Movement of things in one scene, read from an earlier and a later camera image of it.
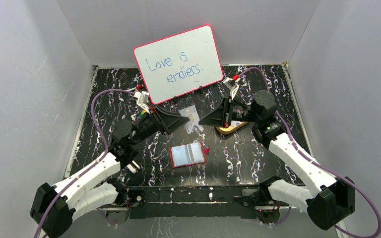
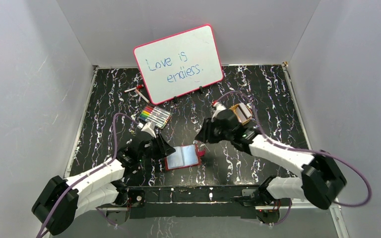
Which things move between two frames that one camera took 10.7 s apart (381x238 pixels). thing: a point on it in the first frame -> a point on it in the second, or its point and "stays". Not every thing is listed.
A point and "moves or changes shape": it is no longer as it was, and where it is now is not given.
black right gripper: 221,115 -> 205,134
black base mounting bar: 237,202 stays
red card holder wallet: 188,154 moves or changes shape
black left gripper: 160,119 -> 157,147
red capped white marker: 138,87 stays
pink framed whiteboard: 178,63 stays
